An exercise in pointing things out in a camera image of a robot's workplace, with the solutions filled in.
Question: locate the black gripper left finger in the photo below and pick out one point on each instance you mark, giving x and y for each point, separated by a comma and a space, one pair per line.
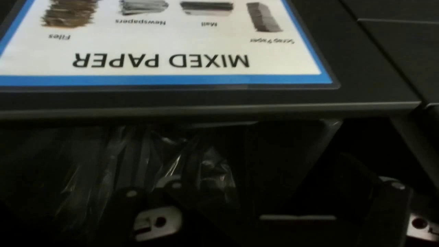
151, 214

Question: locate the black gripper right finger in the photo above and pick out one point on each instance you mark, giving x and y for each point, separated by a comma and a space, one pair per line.
388, 214

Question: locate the black bin liner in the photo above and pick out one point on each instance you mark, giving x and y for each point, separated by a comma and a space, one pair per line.
137, 155

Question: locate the black recycling bin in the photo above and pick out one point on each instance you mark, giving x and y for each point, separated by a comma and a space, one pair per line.
365, 69

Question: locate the mixed paper sign down arrow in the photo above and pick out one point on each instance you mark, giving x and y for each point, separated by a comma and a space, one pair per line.
159, 46

